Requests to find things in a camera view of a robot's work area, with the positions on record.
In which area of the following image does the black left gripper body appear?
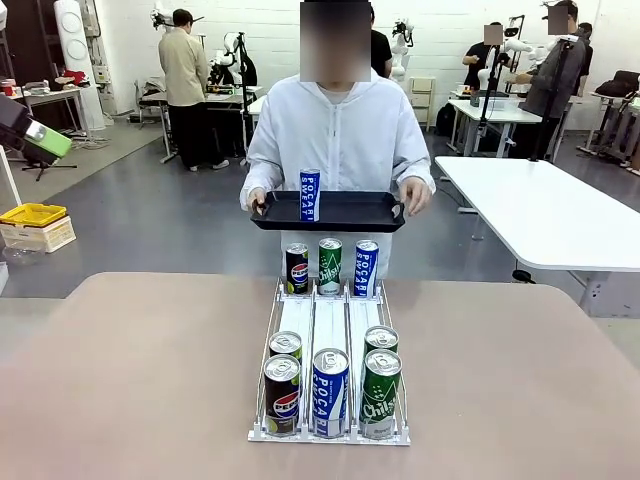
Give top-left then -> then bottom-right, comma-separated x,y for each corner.
0,93 -> 34,151

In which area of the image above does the blue Pocari Sweat can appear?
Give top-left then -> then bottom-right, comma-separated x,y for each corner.
311,348 -> 350,439
298,168 -> 322,222
354,239 -> 380,298

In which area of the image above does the black plastic serving tray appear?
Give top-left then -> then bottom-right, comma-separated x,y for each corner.
249,190 -> 405,234

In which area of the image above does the green Chilsung Cider can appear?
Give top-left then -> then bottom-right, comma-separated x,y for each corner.
317,237 -> 344,296
363,325 -> 400,357
358,348 -> 403,440

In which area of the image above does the person's left forearm white sleeve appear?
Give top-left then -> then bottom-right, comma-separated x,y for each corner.
392,144 -> 437,194

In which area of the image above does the person's right forearm white sleeve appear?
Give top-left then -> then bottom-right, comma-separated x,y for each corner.
239,144 -> 284,204

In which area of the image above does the person in beige jacket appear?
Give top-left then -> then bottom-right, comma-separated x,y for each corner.
158,8 -> 232,173

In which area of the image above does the person in white jacket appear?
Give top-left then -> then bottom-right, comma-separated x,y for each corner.
239,0 -> 437,281

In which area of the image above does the person in black t-shirt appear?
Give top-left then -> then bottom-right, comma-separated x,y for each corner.
369,4 -> 394,80

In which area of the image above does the person in black clothes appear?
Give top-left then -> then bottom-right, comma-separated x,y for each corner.
462,22 -> 507,94

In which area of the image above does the person in grey jacket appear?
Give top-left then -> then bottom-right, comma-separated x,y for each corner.
514,0 -> 594,162

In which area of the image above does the person's right hand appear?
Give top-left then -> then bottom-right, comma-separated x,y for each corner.
246,187 -> 269,214

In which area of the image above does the person's left hand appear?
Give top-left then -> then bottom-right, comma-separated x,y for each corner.
399,177 -> 433,217

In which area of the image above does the black floor tripod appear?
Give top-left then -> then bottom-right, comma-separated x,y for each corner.
22,158 -> 79,182

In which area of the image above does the cluttered white side table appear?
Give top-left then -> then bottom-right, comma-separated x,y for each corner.
22,84 -> 94,141

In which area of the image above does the yellow plastic crate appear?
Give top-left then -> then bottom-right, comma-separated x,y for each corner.
0,202 -> 68,229

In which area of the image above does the white plastic crate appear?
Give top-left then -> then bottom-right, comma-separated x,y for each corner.
0,215 -> 78,254

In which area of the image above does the white tower air conditioner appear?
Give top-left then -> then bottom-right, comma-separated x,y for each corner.
53,0 -> 107,129

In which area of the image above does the clear plastic bowl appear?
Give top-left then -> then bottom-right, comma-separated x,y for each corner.
2,241 -> 45,266

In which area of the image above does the grey work desk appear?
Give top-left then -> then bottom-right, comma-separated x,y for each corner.
138,84 -> 264,166

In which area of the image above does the white black background robot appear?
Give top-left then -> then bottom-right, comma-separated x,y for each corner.
208,30 -> 259,89

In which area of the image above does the white height-adjustable desk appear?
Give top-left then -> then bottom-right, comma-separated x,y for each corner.
245,94 -> 269,161

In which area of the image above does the black Pepsi can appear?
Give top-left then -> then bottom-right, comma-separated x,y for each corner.
263,353 -> 302,437
285,242 -> 310,295

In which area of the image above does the second-row left green can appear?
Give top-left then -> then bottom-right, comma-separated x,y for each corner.
268,330 -> 304,366

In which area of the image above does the white clear can dispenser rack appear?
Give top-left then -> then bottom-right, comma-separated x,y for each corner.
247,277 -> 412,446

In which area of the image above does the black backpack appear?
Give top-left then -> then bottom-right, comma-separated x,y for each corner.
436,103 -> 457,136

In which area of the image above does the large white table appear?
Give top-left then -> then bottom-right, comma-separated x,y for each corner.
433,155 -> 640,319

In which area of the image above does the black bag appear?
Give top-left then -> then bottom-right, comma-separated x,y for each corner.
594,69 -> 640,99

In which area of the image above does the white slanted post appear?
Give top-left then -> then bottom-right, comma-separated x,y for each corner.
0,143 -> 23,207

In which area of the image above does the black camera stand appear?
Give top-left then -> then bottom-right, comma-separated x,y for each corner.
477,47 -> 511,159

